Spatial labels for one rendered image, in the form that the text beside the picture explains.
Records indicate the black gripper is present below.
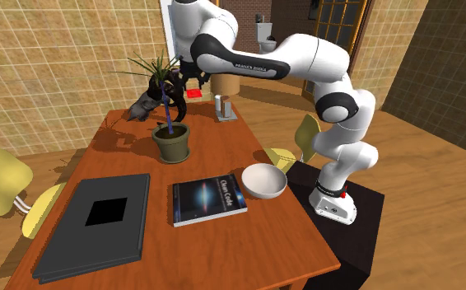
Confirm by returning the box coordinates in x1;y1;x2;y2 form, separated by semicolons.
179;58;212;92

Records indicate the dark horned animal skull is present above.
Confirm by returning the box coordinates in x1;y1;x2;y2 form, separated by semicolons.
127;68;189;124

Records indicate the plant in green pot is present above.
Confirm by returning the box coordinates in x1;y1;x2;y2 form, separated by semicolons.
110;49;192;166

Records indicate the white toilet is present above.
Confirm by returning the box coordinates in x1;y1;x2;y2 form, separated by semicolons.
254;12;277;55

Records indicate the book with galaxy cover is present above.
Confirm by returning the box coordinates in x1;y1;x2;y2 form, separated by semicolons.
171;173;249;229

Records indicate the white bowl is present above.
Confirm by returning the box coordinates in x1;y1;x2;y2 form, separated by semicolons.
241;162;288;200

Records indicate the yellow chair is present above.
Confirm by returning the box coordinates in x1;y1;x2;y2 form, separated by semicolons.
0;147;68;241
263;113;322;175

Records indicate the wooden door with glass panes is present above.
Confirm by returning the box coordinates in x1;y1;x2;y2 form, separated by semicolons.
301;0;370;100

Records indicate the brown wooden table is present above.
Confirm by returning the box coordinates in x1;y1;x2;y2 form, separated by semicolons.
3;100;342;290

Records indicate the dark grey closed laptop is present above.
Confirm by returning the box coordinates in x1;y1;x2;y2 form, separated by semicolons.
31;172;151;285

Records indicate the black robot stand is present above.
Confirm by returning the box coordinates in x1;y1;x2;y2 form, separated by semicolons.
286;160;385;290

